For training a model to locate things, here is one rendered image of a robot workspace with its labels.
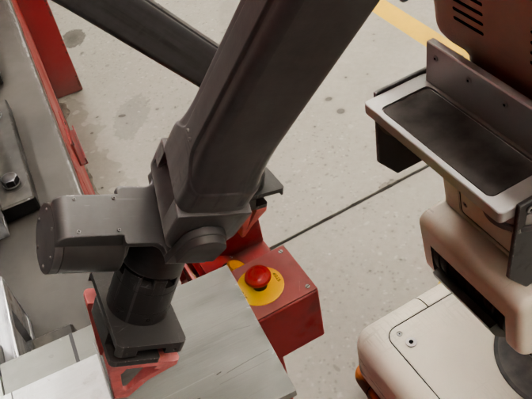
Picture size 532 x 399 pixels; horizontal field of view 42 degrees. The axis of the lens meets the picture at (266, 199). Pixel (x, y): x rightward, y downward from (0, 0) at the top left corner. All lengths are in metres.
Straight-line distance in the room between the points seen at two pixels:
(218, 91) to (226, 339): 0.37
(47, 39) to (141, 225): 2.37
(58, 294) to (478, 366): 0.90
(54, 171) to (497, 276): 0.71
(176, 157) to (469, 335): 1.17
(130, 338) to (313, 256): 1.50
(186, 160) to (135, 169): 2.06
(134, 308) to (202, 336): 0.13
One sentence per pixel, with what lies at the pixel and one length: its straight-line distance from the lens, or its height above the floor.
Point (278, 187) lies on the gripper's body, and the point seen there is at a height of 0.88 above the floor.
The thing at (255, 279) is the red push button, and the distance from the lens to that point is 1.02.
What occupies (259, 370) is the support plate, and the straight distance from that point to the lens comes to 0.71.
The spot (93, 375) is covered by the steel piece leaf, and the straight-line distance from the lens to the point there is 0.75.
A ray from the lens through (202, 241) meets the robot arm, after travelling 0.52.
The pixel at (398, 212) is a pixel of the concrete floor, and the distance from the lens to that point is 2.20.
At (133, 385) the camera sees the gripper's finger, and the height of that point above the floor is 1.03.
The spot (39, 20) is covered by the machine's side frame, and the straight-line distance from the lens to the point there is 2.86.
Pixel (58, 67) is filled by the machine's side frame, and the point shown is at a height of 0.14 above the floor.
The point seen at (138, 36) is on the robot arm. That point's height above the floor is 1.20.
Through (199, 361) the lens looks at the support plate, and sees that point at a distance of 0.72.
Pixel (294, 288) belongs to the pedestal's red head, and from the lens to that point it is 1.04.
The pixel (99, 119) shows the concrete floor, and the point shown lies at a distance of 2.83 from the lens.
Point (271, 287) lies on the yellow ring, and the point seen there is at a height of 0.78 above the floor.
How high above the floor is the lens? 1.60
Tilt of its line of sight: 44 degrees down
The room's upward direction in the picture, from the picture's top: 12 degrees counter-clockwise
